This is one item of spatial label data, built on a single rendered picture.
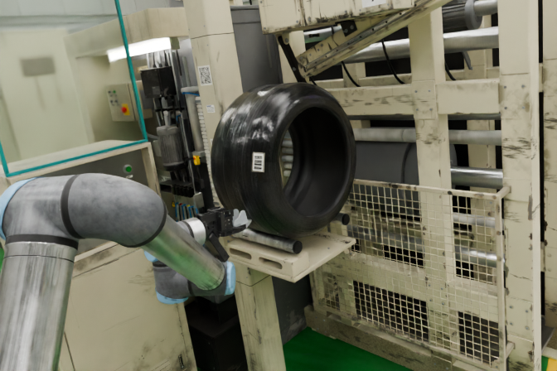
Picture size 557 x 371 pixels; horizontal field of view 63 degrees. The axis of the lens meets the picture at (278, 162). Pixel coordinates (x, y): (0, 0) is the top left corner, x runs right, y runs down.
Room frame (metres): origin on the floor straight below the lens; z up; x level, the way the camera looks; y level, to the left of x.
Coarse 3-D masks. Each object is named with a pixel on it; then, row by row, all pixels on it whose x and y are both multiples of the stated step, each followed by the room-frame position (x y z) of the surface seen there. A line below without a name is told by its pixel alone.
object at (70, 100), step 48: (0, 0) 1.64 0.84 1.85; (48, 0) 1.75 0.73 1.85; (96, 0) 1.87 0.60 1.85; (0, 48) 1.62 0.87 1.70; (48, 48) 1.72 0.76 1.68; (96, 48) 1.84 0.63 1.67; (0, 96) 1.59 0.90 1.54; (48, 96) 1.69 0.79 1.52; (96, 96) 1.82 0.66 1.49; (0, 144) 1.56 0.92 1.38; (48, 144) 1.67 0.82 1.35; (96, 144) 1.79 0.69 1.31
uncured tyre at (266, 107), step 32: (256, 96) 1.57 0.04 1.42; (288, 96) 1.52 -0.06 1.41; (320, 96) 1.60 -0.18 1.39; (224, 128) 1.54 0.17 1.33; (256, 128) 1.44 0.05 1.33; (288, 128) 1.89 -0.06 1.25; (320, 128) 1.86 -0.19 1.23; (224, 160) 1.49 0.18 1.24; (320, 160) 1.88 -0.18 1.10; (352, 160) 1.70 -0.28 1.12; (224, 192) 1.50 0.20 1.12; (256, 192) 1.40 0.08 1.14; (288, 192) 1.82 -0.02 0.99; (320, 192) 1.80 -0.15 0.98; (256, 224) 1.49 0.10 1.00; (288, 224) 1.44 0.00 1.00; (320, 224) 1.54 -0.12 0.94
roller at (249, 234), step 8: (240, 232) 1.65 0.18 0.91; (248, 232) 1.63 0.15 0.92; (256, 232) 1.61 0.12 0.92; (248, 240) 1.64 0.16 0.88; (256, 240) 1.59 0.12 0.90; (264, 240) 1.56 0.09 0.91; (272, 240) 1.53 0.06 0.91; (280, 240) 1.51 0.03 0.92; (288, 240) 1.49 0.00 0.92; (296, 240) 1.48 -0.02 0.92; (280, 248) 1.50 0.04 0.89; (288, 248) 1.47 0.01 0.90; (296, 248) 1.46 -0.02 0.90
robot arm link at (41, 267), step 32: (32, 192) 0.77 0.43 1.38; (64, 192) 0.76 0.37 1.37; (0, 224) 0.76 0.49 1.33; (32, 224) 0.73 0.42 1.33; (64, 224) 0.74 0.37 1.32; (32, 256) 0.71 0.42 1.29; (64, 256) 0.74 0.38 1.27; (0, 288) 0.69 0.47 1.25; (32, 288) 0.68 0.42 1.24; (64, 288) 0.72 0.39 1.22; (0, 320) 0.65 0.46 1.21; (32, 320) 0.66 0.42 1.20; (64, 320) 0.70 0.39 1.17; (0, 352) 0.62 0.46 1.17; (32, 352) 0.63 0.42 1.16
